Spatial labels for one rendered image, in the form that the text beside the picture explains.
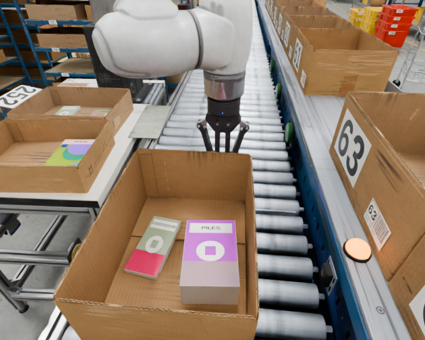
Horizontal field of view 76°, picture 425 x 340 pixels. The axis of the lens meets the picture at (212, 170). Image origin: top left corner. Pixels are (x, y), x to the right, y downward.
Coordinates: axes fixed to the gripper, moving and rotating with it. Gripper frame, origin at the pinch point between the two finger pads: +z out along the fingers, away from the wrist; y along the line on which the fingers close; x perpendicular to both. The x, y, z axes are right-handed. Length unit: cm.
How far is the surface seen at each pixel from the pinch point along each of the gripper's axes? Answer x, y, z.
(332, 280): 28.6, -22.8, 3.5
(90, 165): -3.5, 39.9, 4.9
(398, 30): -529, -294, 57
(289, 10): -163, -36, -17
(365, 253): 28.6, -25.9, -5.2
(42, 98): -48, 82, 4
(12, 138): -21, 79, 8
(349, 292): 33.7, -22.8, -1.6
